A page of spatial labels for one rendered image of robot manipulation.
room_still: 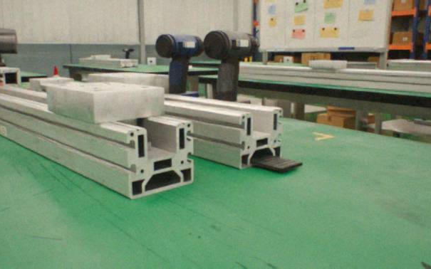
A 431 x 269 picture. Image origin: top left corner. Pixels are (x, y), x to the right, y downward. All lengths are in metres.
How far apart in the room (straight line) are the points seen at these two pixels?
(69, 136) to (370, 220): 0.43
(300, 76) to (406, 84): 0.62
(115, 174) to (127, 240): 0.14
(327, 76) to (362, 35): 1.46
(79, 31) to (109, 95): 12.31
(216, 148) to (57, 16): 12.10
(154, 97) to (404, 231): 0.36
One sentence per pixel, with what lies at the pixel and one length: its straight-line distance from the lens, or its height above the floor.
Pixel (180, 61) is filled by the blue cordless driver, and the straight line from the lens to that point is 1.09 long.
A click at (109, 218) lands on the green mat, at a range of 0.47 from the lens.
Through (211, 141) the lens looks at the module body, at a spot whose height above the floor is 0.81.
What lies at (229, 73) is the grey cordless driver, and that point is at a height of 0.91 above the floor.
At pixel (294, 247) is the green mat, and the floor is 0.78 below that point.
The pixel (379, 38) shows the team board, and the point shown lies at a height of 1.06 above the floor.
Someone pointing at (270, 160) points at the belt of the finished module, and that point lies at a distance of 0.65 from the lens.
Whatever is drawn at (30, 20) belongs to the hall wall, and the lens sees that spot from 12.51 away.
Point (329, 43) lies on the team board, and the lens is 3.89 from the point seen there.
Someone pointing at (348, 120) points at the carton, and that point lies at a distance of 4.74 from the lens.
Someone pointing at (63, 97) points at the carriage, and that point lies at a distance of 0.64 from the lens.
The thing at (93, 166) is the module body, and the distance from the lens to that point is 0.59.
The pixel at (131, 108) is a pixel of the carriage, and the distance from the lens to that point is 0.58.
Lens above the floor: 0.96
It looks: 12 degrees down
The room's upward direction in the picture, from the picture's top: straight up
